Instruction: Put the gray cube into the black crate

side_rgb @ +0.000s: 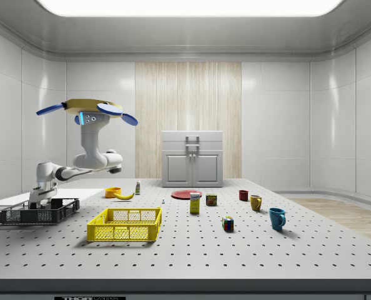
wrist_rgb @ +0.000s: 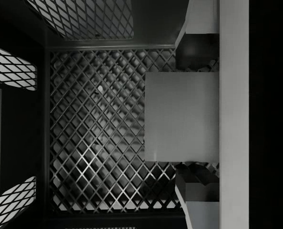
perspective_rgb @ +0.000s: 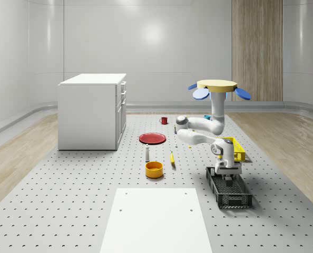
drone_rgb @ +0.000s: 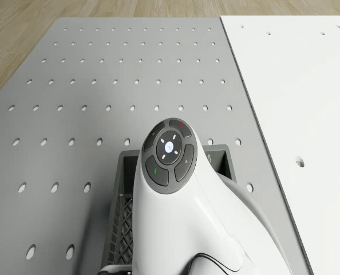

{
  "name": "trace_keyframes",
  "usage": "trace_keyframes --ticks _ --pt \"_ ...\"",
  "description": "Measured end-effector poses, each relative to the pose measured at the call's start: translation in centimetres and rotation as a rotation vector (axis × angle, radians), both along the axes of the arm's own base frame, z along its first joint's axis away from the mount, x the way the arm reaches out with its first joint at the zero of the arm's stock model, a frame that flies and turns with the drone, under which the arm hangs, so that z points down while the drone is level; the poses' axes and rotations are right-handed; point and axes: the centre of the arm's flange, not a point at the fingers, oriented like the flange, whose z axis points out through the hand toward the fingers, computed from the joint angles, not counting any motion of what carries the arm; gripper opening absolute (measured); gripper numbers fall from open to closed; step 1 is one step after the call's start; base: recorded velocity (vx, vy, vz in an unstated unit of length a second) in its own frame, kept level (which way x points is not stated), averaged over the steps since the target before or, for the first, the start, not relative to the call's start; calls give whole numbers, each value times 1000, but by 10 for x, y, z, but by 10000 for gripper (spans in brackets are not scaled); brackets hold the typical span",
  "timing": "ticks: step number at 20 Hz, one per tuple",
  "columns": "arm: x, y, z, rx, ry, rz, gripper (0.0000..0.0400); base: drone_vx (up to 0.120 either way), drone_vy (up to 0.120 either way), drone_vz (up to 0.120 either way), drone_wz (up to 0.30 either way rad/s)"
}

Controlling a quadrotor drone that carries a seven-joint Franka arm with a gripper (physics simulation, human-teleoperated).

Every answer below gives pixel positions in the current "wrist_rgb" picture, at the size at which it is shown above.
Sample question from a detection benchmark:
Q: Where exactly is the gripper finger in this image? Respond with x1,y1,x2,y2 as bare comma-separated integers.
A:
174,162,220,229
174,0,220,72

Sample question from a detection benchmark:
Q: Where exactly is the grey cube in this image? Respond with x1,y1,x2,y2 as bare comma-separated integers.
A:
144,71,220,163

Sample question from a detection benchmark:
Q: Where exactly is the dark grey basket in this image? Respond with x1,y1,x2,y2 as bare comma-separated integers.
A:
0,0,220,229

